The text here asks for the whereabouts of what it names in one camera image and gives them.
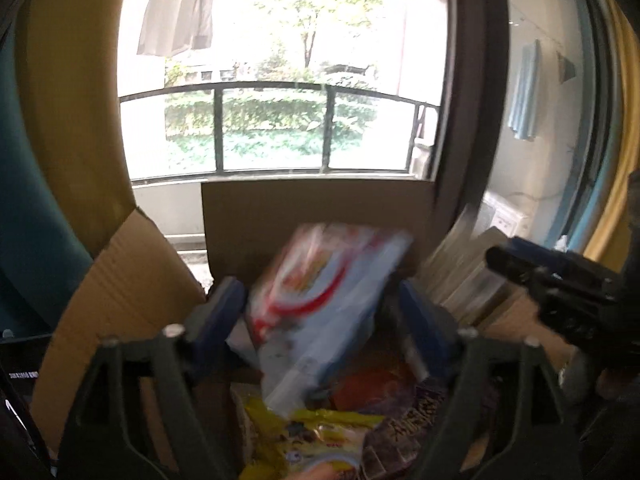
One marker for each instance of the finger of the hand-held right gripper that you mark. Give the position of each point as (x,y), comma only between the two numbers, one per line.
(510,262)
(535,252)

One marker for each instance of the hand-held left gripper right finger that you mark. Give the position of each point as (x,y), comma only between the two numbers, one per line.
(417,320)

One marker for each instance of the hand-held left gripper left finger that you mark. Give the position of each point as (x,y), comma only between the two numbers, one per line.
(227,310)

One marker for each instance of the orange snack packet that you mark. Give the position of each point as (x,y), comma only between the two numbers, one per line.
(370,385)

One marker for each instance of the white blue snack packet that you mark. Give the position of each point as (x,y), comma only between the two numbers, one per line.
(320,300)

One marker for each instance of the brown cardboard box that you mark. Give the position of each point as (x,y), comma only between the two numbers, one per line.
(125,285)

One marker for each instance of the purple snack packet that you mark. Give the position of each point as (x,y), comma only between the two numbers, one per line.
(400,430)

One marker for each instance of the yellow cartoon snack packet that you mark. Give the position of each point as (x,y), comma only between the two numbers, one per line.
(310,435)

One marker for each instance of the person's left hand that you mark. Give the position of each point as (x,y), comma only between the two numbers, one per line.
(317,472)

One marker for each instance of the white appliance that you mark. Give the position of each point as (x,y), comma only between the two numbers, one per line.
(505,217)

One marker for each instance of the light blue hanging towel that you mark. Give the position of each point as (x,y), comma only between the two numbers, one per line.
(525,95)

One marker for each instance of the black tablet clock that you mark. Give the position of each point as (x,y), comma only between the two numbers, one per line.
(20,360)

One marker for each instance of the teal curtain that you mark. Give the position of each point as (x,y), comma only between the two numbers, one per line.
(35,210)

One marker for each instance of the black balcony railing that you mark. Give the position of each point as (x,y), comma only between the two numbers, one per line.
(270,86)

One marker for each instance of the hanging white shirt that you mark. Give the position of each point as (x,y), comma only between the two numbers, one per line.
(175,10)

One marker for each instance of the black window frame post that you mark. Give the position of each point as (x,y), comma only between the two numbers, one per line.
(470,110)

